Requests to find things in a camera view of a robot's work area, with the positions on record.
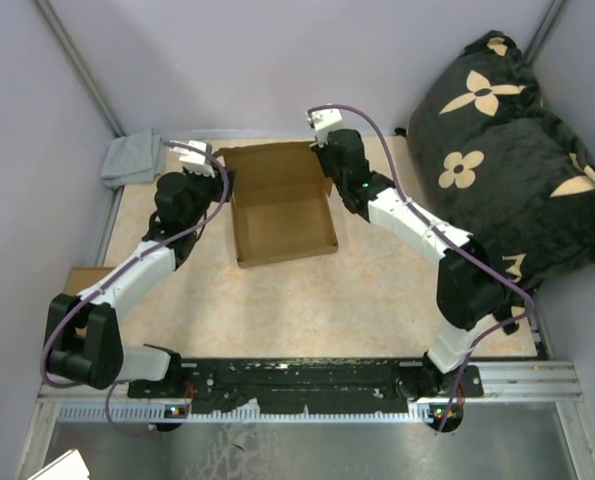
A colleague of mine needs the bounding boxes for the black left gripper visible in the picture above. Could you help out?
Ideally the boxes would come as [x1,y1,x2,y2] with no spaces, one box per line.
[184,162,238,230]

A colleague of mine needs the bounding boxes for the brown cardboard box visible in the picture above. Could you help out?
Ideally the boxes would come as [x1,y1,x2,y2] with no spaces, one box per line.
[214,141,338,268]

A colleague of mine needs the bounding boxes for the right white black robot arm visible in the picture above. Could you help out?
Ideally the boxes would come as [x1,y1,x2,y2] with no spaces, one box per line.
[311,128,506,400]

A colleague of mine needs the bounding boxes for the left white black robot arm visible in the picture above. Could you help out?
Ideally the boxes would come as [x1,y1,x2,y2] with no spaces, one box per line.
[40,169,235,397]

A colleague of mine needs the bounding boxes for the light blue folded cloth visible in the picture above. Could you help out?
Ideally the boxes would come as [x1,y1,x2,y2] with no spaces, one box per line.
[100,128,165,189]

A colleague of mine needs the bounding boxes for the small brown cardboard piece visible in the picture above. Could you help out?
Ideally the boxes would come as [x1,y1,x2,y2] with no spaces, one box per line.
[63,267,113,296]

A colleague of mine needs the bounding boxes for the black flower pattern pillow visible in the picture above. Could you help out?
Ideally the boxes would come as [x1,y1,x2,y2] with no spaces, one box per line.
[395,29,595,321]

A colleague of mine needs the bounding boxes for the white paper sheet corner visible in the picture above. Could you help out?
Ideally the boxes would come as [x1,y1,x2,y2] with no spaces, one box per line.
[29,449,90,480]

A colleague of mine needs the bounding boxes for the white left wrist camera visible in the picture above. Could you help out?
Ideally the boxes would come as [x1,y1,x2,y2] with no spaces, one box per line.
[168,140,215,178]

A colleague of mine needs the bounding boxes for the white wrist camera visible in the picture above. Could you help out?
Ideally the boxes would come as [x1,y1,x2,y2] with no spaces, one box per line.
[168,140,215,178]
[306,103,345,147]

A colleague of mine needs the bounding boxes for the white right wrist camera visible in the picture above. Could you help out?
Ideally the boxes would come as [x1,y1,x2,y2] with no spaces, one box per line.
[306,103,345,147]

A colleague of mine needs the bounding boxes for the grey aluminium frame post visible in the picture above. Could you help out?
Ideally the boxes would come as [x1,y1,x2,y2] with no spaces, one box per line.
[31,0,125,137]
[524,0,569,65]

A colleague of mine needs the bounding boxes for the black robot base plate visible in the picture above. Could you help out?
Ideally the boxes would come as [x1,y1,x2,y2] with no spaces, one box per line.
[128,358,484,415]

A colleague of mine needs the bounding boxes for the right grey aluminium frame post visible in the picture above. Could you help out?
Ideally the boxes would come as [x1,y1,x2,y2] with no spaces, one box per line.
[524,0,569,65]

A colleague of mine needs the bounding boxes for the aluminium rail front frame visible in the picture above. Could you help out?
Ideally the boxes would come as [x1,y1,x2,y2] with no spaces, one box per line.
[15,359,595,479]

